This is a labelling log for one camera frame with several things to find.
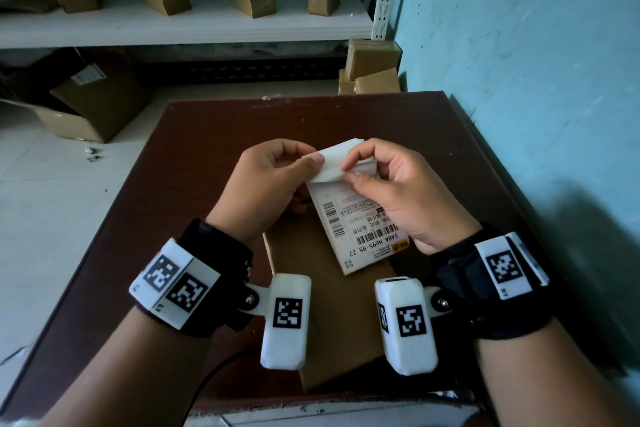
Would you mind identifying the white paper scrap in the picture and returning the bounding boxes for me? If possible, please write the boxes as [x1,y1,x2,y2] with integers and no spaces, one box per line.
[0,345,29,368]

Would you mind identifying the white marker cube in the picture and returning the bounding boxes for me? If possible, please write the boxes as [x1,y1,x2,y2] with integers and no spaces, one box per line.
[374,277,456,376]

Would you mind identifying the person's left hand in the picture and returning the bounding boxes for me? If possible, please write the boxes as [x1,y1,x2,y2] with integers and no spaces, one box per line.
[205,139,326,248]

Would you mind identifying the translucent label backing paper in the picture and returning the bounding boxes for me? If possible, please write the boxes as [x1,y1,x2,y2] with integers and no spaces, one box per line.
[297,137,379,186]

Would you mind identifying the person's right forearm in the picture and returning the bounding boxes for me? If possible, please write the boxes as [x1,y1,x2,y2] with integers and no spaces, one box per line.
[473,316,640,427]

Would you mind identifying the brown cardboard box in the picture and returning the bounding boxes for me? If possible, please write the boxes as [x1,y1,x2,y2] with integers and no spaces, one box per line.
[262,206,401,392]

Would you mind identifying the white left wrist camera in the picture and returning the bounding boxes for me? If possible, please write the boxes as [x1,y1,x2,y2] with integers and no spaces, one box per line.
[239,273,312,371]

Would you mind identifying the black camera cable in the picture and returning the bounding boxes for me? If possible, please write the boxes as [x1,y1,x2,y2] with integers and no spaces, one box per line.
[185,351,256,427]

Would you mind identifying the large open cardboard carton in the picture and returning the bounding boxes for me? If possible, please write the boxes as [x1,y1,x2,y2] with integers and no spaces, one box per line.
[0,47,151,144]

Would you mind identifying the person's left forearm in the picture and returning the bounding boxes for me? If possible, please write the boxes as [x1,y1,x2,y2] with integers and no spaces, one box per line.
[39,306,211,427]

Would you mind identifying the person's right hand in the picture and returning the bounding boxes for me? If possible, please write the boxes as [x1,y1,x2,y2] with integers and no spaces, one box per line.
[341,137,483,256]

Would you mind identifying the black left wristband, marker tiles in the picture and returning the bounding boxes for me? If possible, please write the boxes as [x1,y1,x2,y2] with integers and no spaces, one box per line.
[129,218,255,339]

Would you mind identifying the white shipping label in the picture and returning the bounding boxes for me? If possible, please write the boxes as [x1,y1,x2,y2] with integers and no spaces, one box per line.
[305,176,411,276]

